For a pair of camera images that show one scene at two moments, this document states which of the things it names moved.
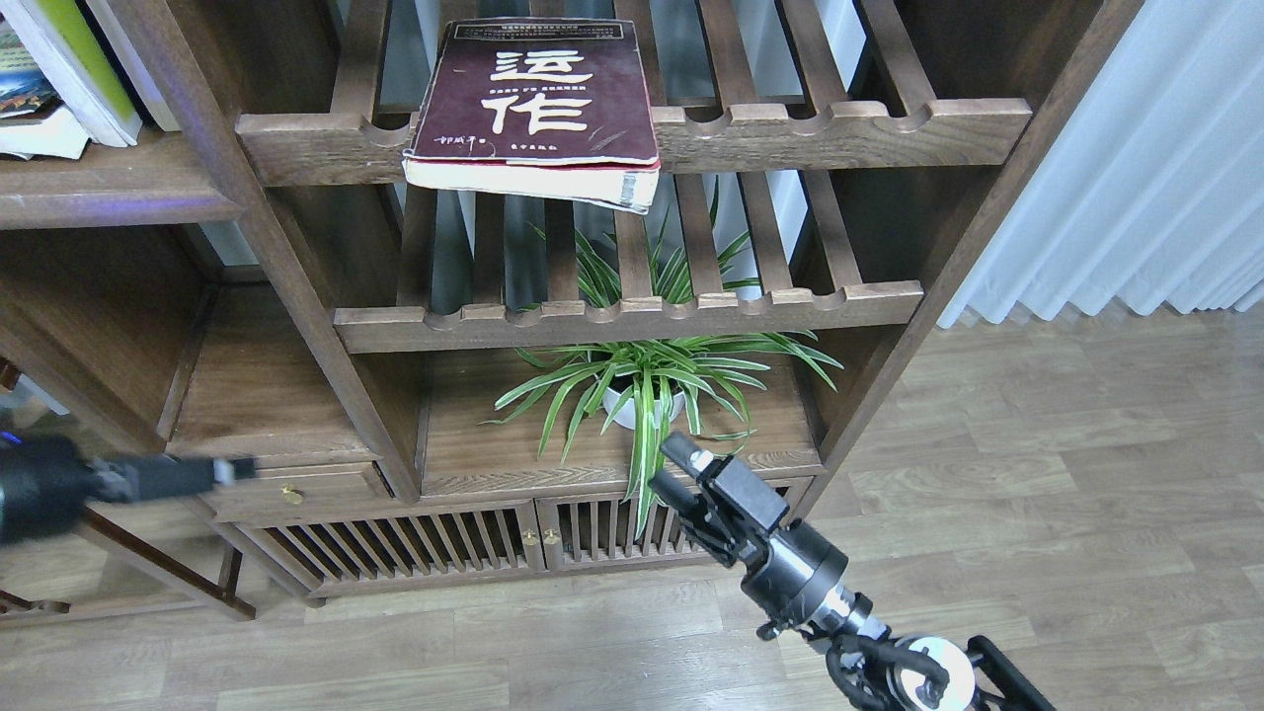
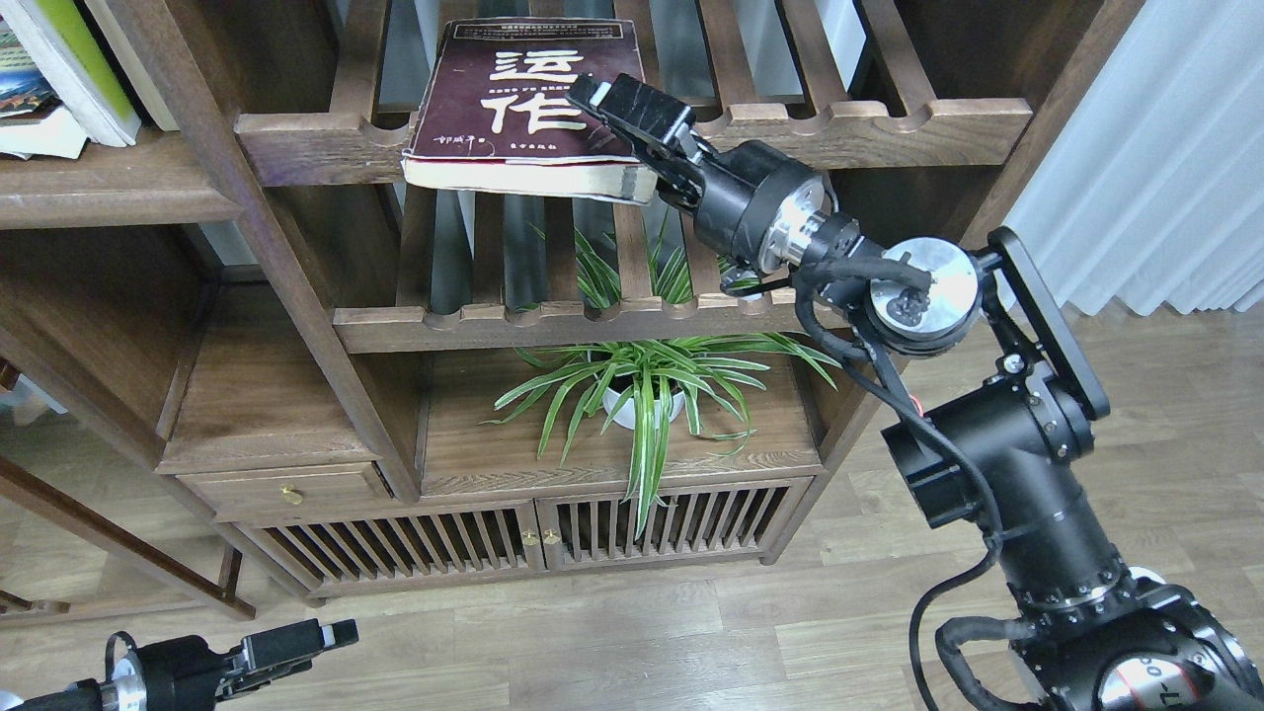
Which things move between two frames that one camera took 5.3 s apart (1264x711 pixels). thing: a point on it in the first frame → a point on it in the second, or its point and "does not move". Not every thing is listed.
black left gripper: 45,486 → 179,673
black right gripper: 792,571 → 756,210
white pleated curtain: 1152,189 does not move
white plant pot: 626,415 does not move
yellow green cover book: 73,57 does not move
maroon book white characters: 554,108 does not move
